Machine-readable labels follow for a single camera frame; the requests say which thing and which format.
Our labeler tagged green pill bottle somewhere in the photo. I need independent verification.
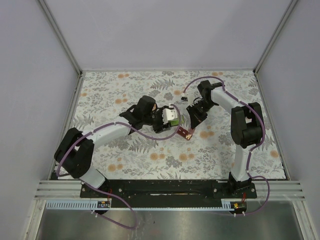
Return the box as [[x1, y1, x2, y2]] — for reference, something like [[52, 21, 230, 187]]
[[168, 115, 185, 127]]

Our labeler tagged white slotted cable duct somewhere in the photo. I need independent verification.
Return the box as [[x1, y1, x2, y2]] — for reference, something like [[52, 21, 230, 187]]
[[46, 200, 111, 211]]

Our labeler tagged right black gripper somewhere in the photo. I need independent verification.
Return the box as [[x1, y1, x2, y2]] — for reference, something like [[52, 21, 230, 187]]
[[186, 100, 216, 130]]

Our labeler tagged aluminium frame rail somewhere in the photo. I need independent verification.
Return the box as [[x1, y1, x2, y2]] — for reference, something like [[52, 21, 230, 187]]
[[35, 180, 305, 201]]

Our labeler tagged floral table mat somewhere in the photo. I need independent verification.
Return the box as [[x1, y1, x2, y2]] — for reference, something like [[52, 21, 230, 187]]
[[57, 70, 287, 181]]

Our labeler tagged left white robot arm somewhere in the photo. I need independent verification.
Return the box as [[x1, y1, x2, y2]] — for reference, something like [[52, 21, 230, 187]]
[[53, 95, 179, 198]]

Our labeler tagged red pill organizer box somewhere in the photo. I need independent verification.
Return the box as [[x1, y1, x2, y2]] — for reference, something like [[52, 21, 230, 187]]
[[177, 126, 195, 141]]

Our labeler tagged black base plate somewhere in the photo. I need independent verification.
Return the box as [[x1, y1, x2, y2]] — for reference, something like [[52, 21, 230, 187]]
[[79, 177, 258, 209]]

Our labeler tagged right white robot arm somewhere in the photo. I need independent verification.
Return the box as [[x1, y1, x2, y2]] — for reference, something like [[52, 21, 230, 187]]
[[186, 77, 266, 198]]

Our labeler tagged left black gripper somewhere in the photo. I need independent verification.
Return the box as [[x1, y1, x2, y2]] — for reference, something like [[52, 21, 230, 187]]
[[143, 106, 172, 133]]

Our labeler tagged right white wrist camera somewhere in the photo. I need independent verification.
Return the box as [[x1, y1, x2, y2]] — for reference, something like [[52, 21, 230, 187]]
[[180, 92, 195, 105]]

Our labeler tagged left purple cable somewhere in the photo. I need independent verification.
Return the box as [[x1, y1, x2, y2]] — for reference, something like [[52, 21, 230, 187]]
[[55, 103, 184, 230]]

